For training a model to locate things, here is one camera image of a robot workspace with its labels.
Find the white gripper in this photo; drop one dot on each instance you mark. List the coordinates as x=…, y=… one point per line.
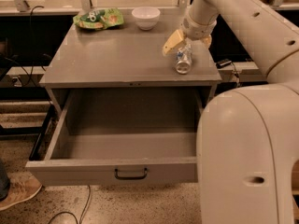
x=195, y=31

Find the silver blue redbull can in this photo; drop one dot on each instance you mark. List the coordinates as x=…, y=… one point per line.
x=184, y=60

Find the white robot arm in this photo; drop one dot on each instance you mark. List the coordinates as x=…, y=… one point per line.
x=248, y=138

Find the grey open top drawer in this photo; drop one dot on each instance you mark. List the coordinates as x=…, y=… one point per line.
x=100, y=130

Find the black power adapter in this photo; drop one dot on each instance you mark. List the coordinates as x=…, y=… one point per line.
x=223, y=63

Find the white ceramic bowl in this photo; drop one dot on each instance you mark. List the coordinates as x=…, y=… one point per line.
x=146, y=17

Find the grey metal cabinet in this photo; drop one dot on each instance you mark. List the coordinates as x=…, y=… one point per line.
x=125, y=57

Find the green chip bag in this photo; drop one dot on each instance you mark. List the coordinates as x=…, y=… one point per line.
x=100, y=19

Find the tan sneaker shoe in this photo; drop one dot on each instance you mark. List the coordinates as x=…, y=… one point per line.
x=12, y=193

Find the black drawer handle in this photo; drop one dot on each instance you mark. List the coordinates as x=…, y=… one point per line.
x=125, y=175

